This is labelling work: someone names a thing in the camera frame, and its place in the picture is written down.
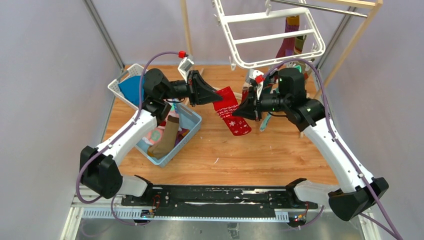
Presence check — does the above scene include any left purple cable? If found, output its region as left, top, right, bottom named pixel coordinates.
left=75, top=50, right=188, bottom=227

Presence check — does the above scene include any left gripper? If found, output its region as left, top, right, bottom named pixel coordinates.
left=161, top=71, right=224, bottom=108

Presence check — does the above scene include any blue cloth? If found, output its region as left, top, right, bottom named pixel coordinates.
left=118, top=75, right=145, bottom=107

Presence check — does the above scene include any purple cable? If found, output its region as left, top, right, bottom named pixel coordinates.
left=75, top=50, right=188, bottom=227
left=255, top=58, right=404, bottom=240

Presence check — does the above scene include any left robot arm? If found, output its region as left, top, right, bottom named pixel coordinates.
left=75, top=68, right=223, bottom=207

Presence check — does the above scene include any maroon striped sock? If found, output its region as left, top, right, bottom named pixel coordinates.
left=275, top=15, right=300, bottom=59

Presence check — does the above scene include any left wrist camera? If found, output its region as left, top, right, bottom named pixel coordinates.
left=177, top=54, right=195, bottom=82

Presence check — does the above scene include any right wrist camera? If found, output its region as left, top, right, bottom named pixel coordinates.
left=248, top=69, right=265, bottom=100

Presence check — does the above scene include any teal and white sock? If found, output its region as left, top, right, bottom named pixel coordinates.
left=259, top=63, right=302, bottom=132

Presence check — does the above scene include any purple striped sock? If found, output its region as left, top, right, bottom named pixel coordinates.
left=174, top=128, right=190, bottom=147

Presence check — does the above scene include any red patterned sock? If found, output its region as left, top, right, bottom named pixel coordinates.
left=213, top=86, right=252, bottom=136

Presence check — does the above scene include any white clip sock hanger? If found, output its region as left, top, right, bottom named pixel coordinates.
left=212, top=0, right=326, bottom=70

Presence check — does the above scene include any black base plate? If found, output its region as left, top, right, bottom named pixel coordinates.
left=120, top=185, right=318, bottom=223

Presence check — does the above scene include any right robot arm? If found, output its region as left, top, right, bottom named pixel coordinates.
left=233, top=67, right=389, bottom=221

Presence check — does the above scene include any light blue plastic basket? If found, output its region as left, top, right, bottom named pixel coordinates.
left=135, top=103, right=202, bottom=168

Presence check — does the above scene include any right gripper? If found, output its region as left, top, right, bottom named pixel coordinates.
left=231, top=86, right=289, bottom=122

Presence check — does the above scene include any pink patterned sock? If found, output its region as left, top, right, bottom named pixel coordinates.
left=141, top=103, right=180, bottom=146

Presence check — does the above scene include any white plastic basket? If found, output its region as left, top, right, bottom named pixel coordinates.
left=107, top=63, right=144, bottom=110

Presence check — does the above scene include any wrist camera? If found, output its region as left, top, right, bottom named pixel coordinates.
left=248, top=69, right=265, bottom=100
left=177, top=54, right=195, bottom=82

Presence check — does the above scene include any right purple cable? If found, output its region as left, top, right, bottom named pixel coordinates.
left=255, top=58, right=404, bottom=240

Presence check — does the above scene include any olive striped sock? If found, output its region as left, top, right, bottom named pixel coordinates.
left=293, top=35, right=307, bottom=55

